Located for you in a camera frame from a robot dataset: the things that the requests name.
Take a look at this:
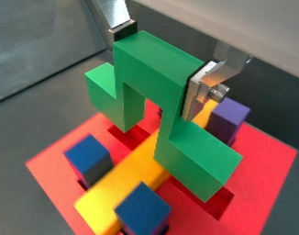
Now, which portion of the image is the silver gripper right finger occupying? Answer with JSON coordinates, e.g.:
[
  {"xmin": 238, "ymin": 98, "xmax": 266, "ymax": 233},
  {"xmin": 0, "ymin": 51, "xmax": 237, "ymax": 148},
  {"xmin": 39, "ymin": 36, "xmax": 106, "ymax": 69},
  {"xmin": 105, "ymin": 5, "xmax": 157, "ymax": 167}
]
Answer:
[{"xmin": 181, "ymin": 41, "xmax": 250, "ymax": 121}]

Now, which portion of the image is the red base board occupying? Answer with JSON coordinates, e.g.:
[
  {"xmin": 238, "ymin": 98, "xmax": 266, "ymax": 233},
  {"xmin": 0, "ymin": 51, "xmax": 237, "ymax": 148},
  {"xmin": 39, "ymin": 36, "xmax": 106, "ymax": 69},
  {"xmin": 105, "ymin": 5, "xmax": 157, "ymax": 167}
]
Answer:
[{"xmin": 23, "ymin": 99, "xmax": 299, "ymax": 235}]

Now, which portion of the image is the blue block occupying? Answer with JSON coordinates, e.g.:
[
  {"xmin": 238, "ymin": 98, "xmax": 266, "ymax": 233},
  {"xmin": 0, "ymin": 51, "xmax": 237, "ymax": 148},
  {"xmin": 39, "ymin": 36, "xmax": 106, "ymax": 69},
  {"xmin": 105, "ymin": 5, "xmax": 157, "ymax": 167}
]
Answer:
[
  {"xmin": 63, "ymin": 135, "xmax": 111, "ymax": 189},
  {"xmin": 114, "ymin": 182, "xmax": 172, "ymax": 235}
]

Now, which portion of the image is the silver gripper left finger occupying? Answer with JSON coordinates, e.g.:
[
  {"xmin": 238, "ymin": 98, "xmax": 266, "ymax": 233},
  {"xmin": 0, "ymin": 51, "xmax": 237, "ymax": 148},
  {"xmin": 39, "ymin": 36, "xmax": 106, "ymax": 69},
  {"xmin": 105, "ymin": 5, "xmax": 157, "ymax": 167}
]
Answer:
[{"xmin": 86, "ymin": 0, "xmax": 137, "ymax": 50}]

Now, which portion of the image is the green bridge-shaped block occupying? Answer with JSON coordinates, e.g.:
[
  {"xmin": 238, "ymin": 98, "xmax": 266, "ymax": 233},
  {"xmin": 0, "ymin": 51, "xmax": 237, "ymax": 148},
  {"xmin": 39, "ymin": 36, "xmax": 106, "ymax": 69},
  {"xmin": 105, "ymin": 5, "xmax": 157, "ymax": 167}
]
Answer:
[{"xmin": 83, "ymin": 31, "xmax": 241, "ymax": 201}]

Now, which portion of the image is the blue block left rear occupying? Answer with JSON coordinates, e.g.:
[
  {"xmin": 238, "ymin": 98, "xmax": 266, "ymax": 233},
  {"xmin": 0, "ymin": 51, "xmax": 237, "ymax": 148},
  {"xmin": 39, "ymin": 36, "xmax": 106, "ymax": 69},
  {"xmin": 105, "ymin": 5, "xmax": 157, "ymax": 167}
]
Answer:
[{"xmin": 114, "ymin": 182, "xmax": 172, "ymax": 235}]

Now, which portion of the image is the purple block left front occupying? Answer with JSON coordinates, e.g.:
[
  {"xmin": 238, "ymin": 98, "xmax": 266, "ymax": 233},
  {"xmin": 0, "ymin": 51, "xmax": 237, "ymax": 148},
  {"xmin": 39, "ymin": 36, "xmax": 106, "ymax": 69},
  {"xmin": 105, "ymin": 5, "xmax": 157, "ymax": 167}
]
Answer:
[{"xmin": 205, "ymin": 98, "xmax": 249, "ymax": 146}]

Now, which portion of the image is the yellow long bar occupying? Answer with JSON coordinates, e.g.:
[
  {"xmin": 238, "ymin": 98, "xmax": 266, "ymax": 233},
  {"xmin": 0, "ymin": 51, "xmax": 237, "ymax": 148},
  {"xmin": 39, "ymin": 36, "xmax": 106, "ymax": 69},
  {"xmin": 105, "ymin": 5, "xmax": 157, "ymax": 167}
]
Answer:
[{"xmin": 73, "ymin": 99, "xmax": 218, "ymax": 235}]

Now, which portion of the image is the blue block right rear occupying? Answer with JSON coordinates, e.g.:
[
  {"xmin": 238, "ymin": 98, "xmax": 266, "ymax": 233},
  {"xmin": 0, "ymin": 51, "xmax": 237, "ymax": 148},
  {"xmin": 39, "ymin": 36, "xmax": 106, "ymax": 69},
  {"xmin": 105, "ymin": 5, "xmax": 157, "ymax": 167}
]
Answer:
[{"xmin": 63, "ymin": 135, "xmax": 111, "ymax": 189}]

